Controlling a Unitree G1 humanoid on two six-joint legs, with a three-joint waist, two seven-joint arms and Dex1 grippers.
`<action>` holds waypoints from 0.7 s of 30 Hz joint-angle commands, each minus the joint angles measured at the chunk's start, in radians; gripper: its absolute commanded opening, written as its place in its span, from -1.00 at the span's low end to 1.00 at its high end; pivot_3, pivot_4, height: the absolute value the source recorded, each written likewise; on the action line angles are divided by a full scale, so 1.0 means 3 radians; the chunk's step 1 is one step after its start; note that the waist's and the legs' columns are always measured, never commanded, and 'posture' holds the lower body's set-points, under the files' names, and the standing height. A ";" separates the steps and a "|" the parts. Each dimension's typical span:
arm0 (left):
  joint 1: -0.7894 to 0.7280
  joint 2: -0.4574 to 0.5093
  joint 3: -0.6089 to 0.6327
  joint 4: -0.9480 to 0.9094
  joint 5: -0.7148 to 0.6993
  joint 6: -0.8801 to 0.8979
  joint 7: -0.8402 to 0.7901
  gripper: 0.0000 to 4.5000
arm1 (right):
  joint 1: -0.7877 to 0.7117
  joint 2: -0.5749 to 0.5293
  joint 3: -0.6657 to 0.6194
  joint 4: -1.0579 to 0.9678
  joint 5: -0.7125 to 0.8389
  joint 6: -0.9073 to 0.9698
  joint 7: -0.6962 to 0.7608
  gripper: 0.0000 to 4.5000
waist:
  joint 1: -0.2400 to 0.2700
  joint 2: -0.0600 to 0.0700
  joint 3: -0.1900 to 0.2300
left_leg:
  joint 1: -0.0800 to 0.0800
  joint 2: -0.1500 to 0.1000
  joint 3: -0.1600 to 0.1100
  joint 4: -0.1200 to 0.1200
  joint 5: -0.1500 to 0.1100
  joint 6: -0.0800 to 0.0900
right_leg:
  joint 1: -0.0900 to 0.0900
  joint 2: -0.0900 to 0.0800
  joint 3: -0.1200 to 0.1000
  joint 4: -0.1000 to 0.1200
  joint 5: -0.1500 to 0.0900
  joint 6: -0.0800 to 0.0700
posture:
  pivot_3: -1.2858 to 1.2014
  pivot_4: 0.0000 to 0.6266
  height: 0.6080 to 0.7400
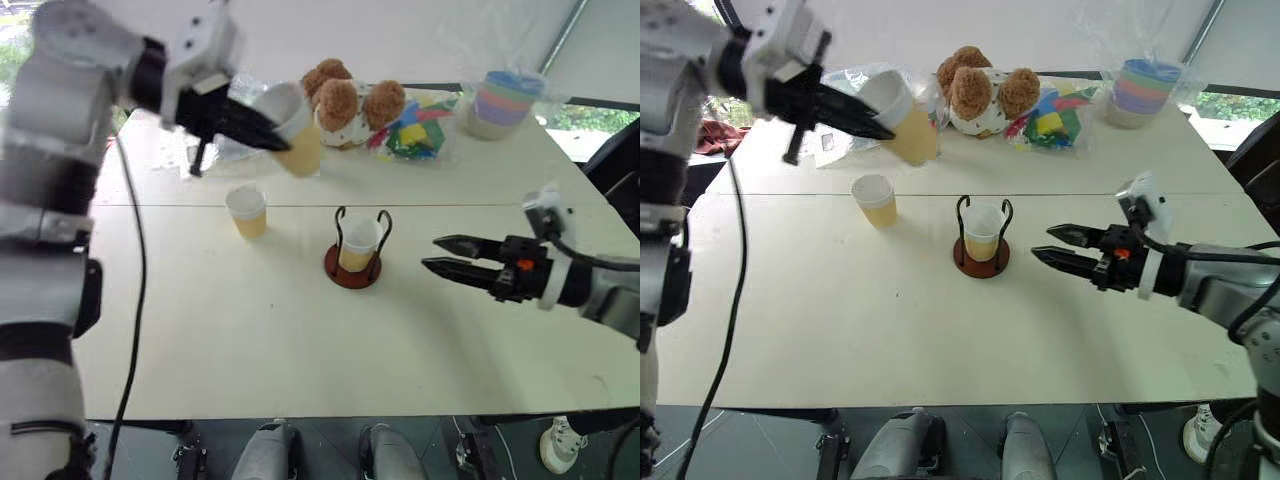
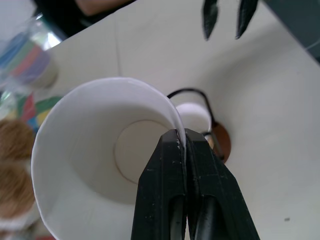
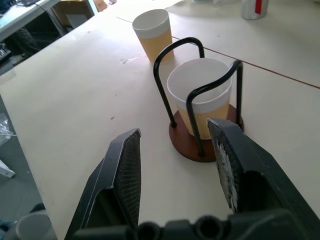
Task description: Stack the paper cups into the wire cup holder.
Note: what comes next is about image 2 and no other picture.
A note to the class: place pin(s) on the colourful patterned paper cup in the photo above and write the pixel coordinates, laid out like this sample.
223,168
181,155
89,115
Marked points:
37,110

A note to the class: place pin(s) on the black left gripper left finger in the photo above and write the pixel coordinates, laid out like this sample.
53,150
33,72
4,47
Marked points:
160,190

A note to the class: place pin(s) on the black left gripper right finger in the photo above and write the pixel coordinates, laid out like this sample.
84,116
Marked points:
220,195

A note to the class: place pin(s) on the white paper cup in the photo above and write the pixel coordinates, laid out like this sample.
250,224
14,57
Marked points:
82,140
193,116

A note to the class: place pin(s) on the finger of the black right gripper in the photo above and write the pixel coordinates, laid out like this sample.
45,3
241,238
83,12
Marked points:
210,17
245,17

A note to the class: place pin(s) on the colourful cups in plastic sleeve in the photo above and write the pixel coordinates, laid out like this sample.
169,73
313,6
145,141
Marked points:
27,57

